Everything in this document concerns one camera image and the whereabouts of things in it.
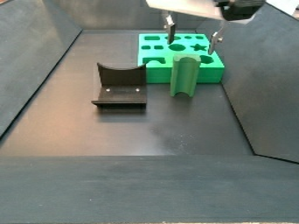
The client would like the grey gripper body plate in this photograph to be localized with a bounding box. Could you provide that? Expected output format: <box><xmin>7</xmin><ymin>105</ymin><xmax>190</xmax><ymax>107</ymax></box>
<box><xmin>146</xmin><ymin>0</ymin><xmax>225</xmax><ymax>20</ymax></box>

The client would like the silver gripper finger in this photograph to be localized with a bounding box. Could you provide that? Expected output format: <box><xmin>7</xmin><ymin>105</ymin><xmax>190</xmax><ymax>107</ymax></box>
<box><xmin>209</xmin><ymin>20</ymin><xmax>229</xmax><ymax>55</ymax></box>
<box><xmin>163</xmin><ymin>10</ymin><xmax>175</xmax><ymax>45</ymax></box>

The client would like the green arch block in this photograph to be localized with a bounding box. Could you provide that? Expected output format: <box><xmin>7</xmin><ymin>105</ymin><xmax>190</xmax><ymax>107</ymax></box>
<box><xmin>171</xmin><ymin>54</ymin><xmax>202</xmax><ymax>97</ymax></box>

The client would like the green shape sorter board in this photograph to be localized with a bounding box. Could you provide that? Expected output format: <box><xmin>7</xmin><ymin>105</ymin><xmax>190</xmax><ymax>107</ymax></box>
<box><xmin>138</xmin><ymin>33</ymin><xmax>225</xmax><ymax>83</ymax></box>

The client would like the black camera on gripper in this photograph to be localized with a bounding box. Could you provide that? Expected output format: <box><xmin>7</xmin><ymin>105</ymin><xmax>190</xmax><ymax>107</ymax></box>
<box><xmin>214</xmin><ymin>0</ymin><xmax>267</xmax><ymax>21</ymax></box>

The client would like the black arch holder bracket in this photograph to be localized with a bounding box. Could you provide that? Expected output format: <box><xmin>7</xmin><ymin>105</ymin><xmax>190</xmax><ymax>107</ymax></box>
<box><xmin>91</xmin><ymin>63</ymin><xmax>147</xmax><ymax>108</ymax></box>

